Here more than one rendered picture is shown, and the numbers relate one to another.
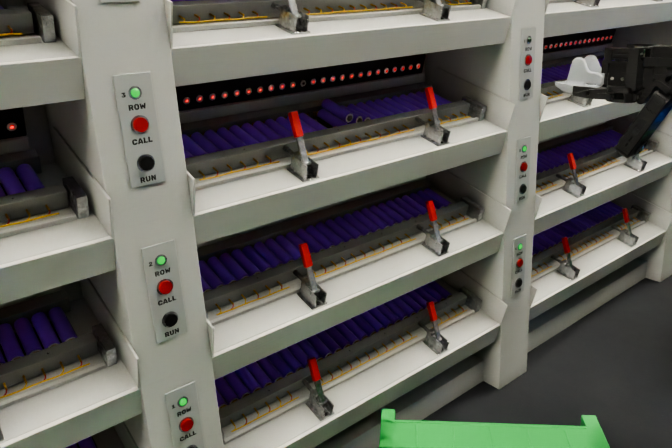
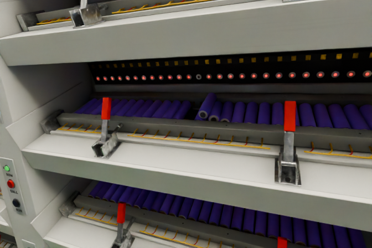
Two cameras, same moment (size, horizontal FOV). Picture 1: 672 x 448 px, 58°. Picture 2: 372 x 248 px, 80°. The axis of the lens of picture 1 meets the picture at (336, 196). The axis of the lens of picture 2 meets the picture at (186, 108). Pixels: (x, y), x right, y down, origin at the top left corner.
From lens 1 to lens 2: 0.81 m
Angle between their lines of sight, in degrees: 57
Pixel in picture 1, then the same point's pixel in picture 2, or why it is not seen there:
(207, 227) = (33, 160)
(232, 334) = (66, 232)
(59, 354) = not seen: hidden behind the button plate
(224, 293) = (86, 203)
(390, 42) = (185, 36)
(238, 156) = (88, 120)
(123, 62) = not seen: outside the picture
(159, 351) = (16, 216)
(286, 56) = (69, 48)
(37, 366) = not seen: hidden behind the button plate
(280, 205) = (76, 167)
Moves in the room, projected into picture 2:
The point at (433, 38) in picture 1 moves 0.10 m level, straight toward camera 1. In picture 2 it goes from (269, 30) to (174, 32)
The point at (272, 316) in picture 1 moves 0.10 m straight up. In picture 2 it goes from (92, 238) to (83, 194)
